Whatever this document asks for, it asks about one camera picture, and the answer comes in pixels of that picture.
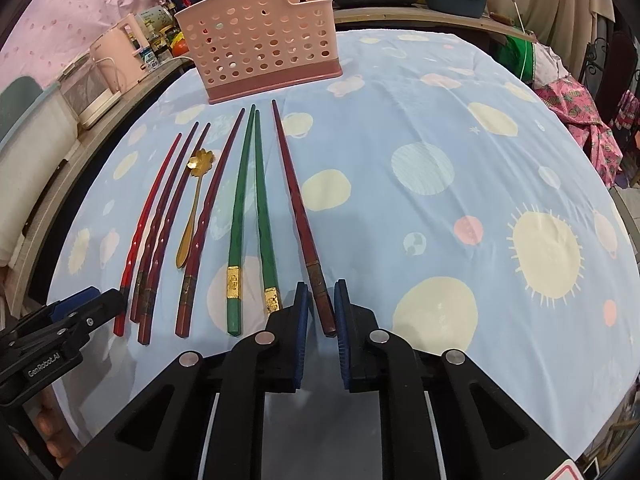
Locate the beige curtain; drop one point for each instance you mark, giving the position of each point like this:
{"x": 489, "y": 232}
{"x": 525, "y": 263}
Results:
{"x": 550, "y": 5}

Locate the cluster of condiment bottles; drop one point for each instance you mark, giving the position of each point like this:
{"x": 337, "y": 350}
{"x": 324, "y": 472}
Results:
{"x": 152, "y": 35}

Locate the person's left hand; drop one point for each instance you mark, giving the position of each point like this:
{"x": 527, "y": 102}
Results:
{"x": 52, "y": 415}

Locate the blue printed tablecloth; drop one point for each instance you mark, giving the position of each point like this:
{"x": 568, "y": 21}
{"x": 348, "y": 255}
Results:
{"x": 425, "y": 240}

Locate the black iron rack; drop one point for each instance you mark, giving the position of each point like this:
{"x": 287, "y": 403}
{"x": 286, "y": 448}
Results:
{"x": 607, "y": 72}

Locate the white blender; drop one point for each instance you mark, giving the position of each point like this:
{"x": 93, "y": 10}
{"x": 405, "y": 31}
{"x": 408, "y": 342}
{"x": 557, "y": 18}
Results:
{"x": 92, "y": 95}

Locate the pink perforated utensil basket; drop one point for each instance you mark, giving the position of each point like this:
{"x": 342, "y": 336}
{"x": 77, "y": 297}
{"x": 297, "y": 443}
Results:
{"x": 250, "y": 50}

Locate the pink pineapple print cloth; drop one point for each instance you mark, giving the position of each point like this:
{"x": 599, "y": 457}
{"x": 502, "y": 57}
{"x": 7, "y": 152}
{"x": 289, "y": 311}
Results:
{"x": 580, "y": 110}

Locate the pink curtain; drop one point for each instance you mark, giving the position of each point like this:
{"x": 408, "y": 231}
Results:
{"x": 75, "y": 15}

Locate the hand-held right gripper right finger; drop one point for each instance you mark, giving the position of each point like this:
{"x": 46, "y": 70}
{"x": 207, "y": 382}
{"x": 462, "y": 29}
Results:
{"x": 343, "y": 332}

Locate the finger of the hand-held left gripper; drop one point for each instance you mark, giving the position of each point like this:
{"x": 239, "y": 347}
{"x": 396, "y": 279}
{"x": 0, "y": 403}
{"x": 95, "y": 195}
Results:
{"x": 75, "y": 305}

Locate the gold flower spoon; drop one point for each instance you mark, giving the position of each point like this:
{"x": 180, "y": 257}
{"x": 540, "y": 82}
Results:
{"x": 199, "y": 160}

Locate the green cloth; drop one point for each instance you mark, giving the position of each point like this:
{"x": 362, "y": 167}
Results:
{"x": 522, "y": 57}

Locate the pink electric kettle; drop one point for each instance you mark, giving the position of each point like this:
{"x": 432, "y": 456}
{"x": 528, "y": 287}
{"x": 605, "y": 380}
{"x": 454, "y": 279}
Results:
{"x": 122, "y": 62}

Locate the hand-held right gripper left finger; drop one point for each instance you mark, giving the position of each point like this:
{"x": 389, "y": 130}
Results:
{"x": 300, "y": 332}

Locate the dark red chopstick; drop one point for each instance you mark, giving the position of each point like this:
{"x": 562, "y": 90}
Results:
{"x": 300, "y": 220}

